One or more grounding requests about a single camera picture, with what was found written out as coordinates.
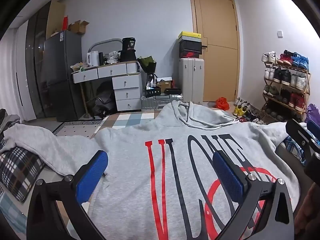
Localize grey VLONE hoodie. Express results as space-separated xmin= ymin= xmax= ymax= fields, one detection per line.
xmin=4 ymin=101 xmax=300 ymax=239

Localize person right hand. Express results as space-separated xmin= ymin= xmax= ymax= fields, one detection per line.
xmin=294 ymin=183 xmax=319 ymax=239

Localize blue white plaid cloth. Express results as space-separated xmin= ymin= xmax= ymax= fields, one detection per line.
xmin=283 ymin=136 xmax=306 ymax=166

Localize purple bag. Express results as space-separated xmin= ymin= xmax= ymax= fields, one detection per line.
xmin=305 ymin=103 xmax=320 ymax=126

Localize black white plaid shirt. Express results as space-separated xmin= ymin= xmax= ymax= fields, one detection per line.
xmin=1 ymin=147 xmax=45 ymax=202

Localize wooden shoe rack with shoes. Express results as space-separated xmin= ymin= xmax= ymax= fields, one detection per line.
xmin=261 ymin=50 xmax=311 ymax=122

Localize yellow sneakers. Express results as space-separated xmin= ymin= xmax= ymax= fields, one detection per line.
xmin=233 ymin=105 xmax=247 ymax=118

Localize orange plastic bag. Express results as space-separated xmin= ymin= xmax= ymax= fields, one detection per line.
xmin=215 ymin=97 xmax=230 ymax=111

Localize checkered bed blanket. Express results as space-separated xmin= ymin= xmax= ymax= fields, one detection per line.
xmin=91 ymin=110 xmax=160 ymax=138

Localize black refrigerator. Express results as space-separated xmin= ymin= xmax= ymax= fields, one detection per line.
xmin=43 ymin=30 xmax=85 ymax=122

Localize silver aluminium suitcase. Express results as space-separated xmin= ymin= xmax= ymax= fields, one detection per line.
xmin=141 ymin=93 xmax=183 ymax=111

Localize white desk with drawers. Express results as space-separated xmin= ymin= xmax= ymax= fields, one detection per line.
xmin=72 ymin=61 xmax=143 ymax=112

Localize stacked shoe boxes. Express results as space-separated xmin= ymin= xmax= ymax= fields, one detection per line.
xmin=178 ymin=31 xmax=202 ymax=58

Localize white electric kettle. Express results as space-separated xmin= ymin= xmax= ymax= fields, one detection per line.
xmin=87 ymin=51 xmax=99 ymax=67

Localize tan wooden door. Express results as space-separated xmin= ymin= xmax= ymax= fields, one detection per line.
xmin=191 ymin=0 xmax=240 ymax=101

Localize green plant bouquet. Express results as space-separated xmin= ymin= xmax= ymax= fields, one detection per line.
xmin=137 ymin=56 xmax=157 ymax=74

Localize cardboard box on fridge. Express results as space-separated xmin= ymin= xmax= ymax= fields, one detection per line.
xmin=68 ymin=20 xmax=89 ymax=35

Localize wall light switch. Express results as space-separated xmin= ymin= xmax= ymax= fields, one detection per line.
xmin=277 ymin=30 xmax=283 ymax=38

